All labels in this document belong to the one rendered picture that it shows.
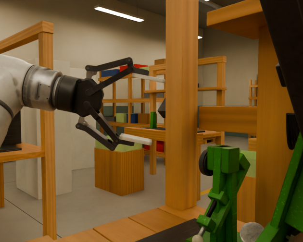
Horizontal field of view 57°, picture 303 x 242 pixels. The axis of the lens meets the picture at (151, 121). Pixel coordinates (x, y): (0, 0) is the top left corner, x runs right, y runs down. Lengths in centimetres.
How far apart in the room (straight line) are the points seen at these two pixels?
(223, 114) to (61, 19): 764
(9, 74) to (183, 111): 63
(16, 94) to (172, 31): 68
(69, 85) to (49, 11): 777
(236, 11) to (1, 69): 56
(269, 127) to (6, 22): 734
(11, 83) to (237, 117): 70
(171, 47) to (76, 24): 761
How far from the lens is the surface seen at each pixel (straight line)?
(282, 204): 44
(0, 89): 60
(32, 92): 60
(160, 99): 589
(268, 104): 85
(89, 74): 61
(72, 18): 864
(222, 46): 1240
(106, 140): 61
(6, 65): 63
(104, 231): 97
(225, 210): 78
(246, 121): 98
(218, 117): 104
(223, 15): 81
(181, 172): 107
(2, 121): 58
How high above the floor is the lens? 128
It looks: 3 degrees down
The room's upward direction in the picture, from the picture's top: straight up
